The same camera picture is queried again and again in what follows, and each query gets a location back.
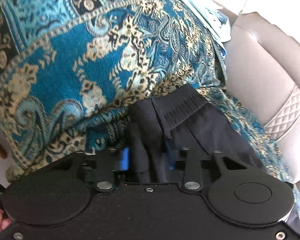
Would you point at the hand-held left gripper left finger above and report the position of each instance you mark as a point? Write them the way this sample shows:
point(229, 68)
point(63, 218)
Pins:
point(123, 158)

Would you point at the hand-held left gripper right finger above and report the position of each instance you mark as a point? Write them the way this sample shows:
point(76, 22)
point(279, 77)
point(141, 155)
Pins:
point(171, 161)

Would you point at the black pants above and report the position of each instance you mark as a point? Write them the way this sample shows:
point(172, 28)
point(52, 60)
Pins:
point(202, 127)

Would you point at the teal paisley blanket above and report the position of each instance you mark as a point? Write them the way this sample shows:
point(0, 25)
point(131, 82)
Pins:
point(72, 62)

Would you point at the beige leather sofa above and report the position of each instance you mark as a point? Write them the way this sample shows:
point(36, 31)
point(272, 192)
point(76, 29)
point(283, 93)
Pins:
point(270, 62)

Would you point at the pale folded cloth pile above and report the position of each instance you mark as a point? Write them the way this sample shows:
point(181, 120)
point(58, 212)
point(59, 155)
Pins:
point(210, 12)

